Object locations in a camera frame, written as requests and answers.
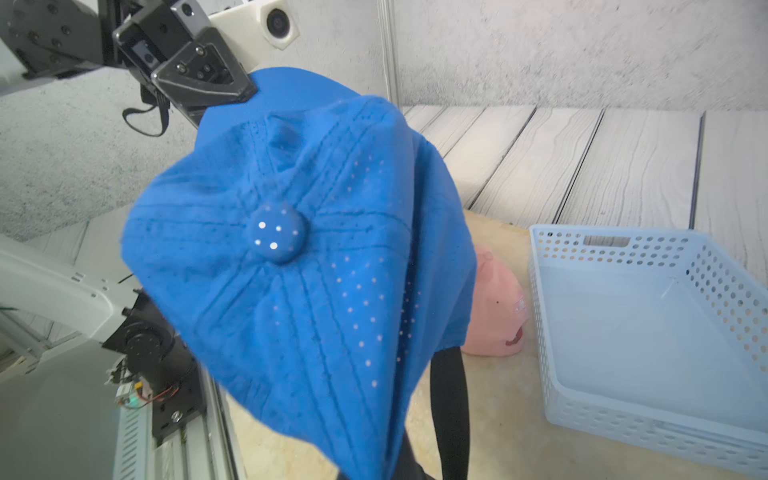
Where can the left frame post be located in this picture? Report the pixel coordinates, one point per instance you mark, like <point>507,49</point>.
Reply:
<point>387,28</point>

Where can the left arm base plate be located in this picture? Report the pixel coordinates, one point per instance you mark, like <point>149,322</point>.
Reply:
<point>184,402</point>

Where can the aluminium mounting rail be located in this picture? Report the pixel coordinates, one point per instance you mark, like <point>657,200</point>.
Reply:
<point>202,446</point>

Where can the pink baseball cap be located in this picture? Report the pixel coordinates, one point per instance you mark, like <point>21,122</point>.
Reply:
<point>499,310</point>

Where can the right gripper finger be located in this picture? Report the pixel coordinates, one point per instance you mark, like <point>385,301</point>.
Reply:
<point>407,467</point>

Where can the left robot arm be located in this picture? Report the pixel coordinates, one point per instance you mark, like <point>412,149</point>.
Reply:
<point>49,41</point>

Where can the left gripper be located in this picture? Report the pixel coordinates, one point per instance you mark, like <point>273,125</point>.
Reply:
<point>168,44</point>

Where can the blue baseball cap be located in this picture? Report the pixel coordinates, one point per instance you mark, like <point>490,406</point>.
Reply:
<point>312,252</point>

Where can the light blue plastic basket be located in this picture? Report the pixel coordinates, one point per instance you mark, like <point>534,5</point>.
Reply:
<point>655,338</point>

